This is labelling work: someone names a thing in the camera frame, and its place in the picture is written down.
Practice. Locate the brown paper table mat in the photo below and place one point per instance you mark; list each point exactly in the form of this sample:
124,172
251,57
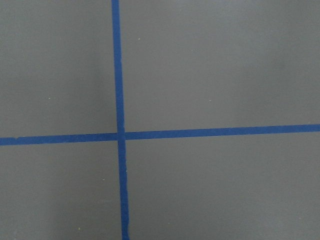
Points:
159,119

